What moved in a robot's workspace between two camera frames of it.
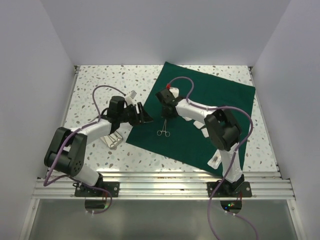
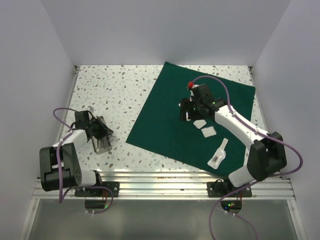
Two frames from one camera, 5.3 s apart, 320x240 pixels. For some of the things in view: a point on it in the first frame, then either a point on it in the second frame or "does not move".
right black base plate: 244,190 does not move
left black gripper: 142,117 -> 104,130
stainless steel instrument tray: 112,140 -> 101,145
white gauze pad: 198,124 does not move
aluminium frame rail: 161,185 does not move
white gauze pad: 187,118 does not move
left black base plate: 83,190 does not move
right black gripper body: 165,113 -> 199,105
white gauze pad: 205,132 does not move
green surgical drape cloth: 181,139 does not move
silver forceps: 167,133 -> 117,139
